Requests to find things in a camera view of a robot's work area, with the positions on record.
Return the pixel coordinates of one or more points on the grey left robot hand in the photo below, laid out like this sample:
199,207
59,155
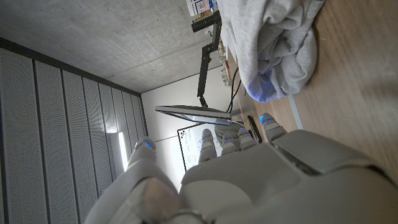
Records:
264,186

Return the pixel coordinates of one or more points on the grey crumpled shirt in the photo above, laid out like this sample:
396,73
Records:
264,37

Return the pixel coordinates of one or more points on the flat computer monitor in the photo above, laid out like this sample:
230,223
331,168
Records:
192,112

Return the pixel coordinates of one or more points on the clear glass jar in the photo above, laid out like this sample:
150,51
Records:
224,74

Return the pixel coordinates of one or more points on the amber glass jar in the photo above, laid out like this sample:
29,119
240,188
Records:
221,51

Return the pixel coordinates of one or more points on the ceiling strip light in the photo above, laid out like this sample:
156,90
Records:
122,152

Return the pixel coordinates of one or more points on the white labelled plastic container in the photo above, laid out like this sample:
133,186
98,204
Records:
200,5

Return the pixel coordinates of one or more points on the whiteboard with black frame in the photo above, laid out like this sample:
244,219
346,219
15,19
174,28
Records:
189,146

